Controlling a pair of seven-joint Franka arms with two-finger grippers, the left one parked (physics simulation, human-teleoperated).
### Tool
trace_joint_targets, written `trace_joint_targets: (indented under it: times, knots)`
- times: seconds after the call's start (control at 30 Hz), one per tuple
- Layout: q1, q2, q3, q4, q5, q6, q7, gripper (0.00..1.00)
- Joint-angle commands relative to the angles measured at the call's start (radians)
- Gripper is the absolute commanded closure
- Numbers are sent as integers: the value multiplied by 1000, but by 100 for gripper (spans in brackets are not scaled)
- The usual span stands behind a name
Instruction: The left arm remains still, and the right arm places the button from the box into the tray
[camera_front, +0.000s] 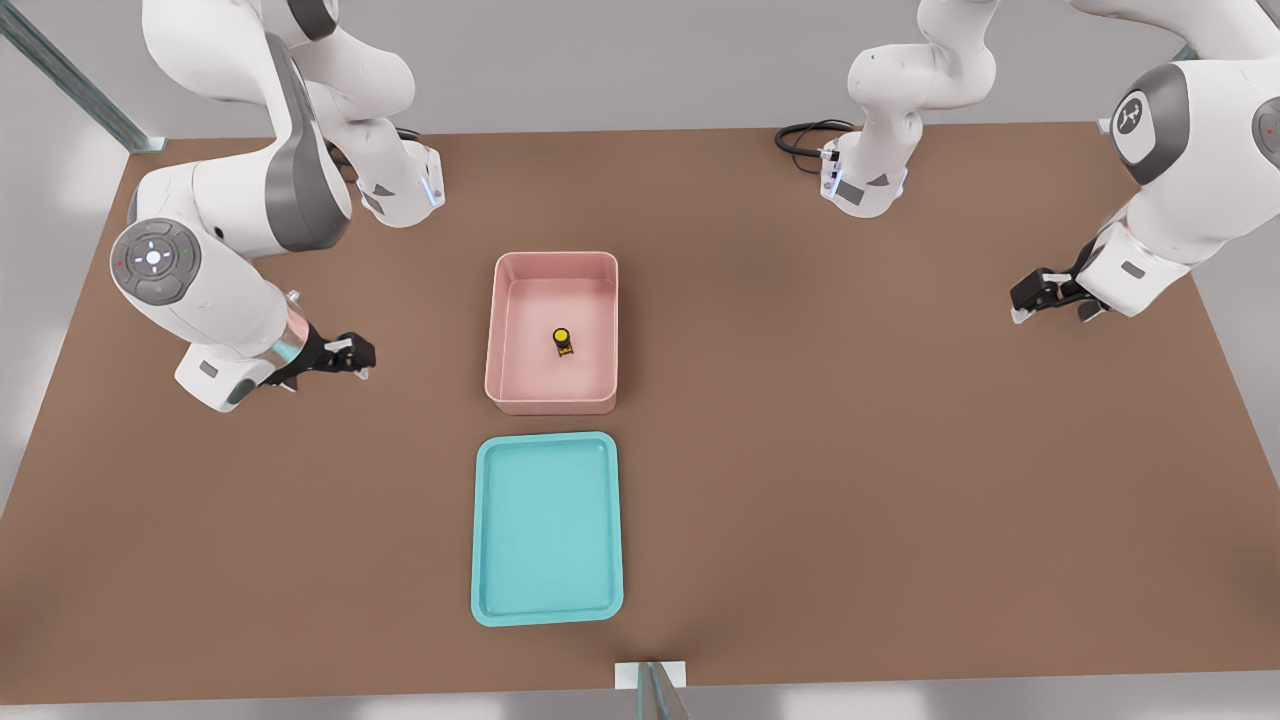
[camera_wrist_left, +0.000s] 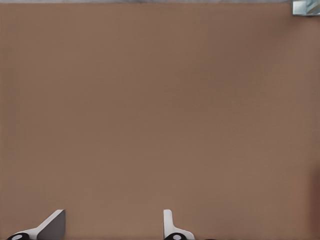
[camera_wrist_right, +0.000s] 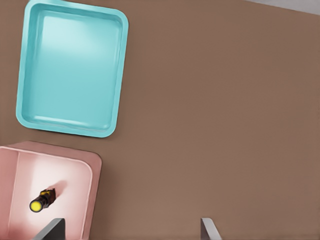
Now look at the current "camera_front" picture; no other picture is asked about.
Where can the pink plastic box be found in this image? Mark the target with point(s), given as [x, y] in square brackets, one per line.
[552, 333]

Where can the yellow and black button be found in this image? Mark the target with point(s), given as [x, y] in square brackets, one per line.
[563, 343]

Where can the pale blue-green tray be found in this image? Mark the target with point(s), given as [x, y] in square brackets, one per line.
[547, 529]

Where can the silver frame post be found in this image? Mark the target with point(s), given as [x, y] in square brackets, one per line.
[652, 692]
[70, 75]

